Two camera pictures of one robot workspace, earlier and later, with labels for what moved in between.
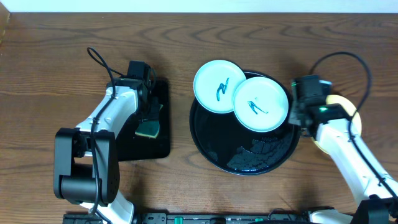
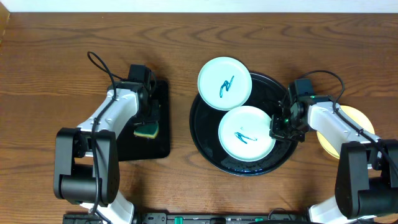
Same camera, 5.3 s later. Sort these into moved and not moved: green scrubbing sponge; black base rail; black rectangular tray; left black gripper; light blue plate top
Moved: light blue plate top
Not moved: left black gripper; black rectangular tray; green scrubbing sponge; black base rail
